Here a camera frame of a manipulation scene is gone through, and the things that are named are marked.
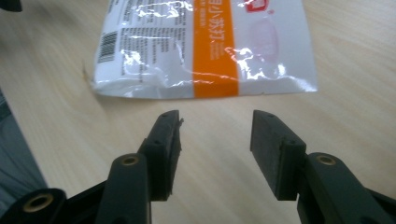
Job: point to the dark object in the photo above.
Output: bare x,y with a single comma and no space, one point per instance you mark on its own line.
11,4

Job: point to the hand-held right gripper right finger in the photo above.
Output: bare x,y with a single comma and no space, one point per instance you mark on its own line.
289,161

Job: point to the white and orange plastic packet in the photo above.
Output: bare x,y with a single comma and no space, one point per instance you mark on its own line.
204,46

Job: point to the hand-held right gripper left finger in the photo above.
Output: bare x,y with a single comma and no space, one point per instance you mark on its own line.
155,161

